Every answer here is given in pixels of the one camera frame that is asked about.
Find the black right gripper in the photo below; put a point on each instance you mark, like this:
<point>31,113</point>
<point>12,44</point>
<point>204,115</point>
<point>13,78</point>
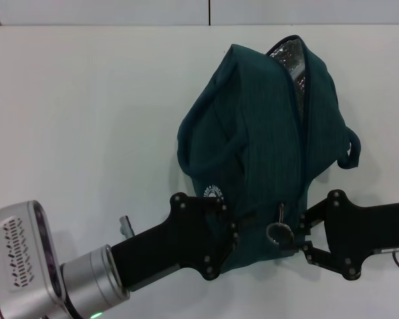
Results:
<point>359,232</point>

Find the silver connector stub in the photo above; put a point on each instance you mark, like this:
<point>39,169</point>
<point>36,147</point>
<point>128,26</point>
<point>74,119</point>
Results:
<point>126,227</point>

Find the dark teal insulated lunch bag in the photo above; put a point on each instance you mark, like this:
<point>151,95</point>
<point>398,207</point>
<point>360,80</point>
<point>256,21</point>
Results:
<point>262,133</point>

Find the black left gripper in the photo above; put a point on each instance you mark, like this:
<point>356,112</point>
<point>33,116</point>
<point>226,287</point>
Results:
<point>173,239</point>

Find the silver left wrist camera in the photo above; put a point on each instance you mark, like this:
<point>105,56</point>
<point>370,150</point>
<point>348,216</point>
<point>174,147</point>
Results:
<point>20,252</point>

